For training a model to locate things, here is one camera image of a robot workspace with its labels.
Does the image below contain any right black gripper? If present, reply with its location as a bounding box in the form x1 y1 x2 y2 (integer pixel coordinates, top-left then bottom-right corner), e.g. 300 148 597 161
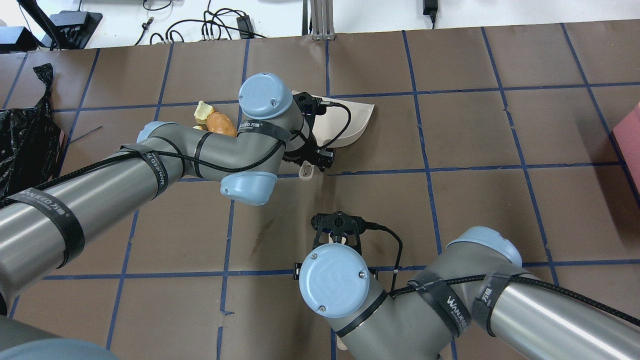
310 210 367 255

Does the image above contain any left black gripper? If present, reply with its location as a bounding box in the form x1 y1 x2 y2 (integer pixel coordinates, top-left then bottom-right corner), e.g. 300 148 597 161
282 92 335 173

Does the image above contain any beige plastic dustpan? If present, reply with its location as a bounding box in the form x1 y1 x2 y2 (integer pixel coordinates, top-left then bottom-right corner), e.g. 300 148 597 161
292 91 375 181

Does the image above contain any orange bread roll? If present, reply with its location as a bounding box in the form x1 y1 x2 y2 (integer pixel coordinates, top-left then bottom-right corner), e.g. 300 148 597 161
205 112 238 138

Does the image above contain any pale yellow food scrap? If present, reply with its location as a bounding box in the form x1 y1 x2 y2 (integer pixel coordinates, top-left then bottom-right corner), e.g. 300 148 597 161
193 100 215 125

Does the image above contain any beige hand brush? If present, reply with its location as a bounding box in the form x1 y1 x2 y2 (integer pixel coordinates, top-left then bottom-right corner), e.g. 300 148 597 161
336 336 348 351

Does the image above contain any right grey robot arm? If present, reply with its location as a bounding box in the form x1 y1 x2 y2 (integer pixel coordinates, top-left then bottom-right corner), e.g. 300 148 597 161
295 211 640 360

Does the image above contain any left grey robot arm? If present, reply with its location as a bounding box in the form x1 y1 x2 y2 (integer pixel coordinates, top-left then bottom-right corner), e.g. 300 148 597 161
0 72 335 316

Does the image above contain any pink plastic bin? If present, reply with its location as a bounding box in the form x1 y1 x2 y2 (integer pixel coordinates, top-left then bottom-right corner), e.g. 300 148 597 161
613 102 640 192

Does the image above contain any black power brick top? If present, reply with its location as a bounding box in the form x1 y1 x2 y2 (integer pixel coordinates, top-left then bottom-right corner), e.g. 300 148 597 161
236 14 257 39

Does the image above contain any black plastic bag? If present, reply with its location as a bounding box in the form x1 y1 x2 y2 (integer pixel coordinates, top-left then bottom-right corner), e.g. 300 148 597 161
0 63 63 200

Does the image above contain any aluminium frame post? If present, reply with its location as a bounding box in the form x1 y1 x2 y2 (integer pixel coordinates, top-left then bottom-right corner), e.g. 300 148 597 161
310 0 336 41

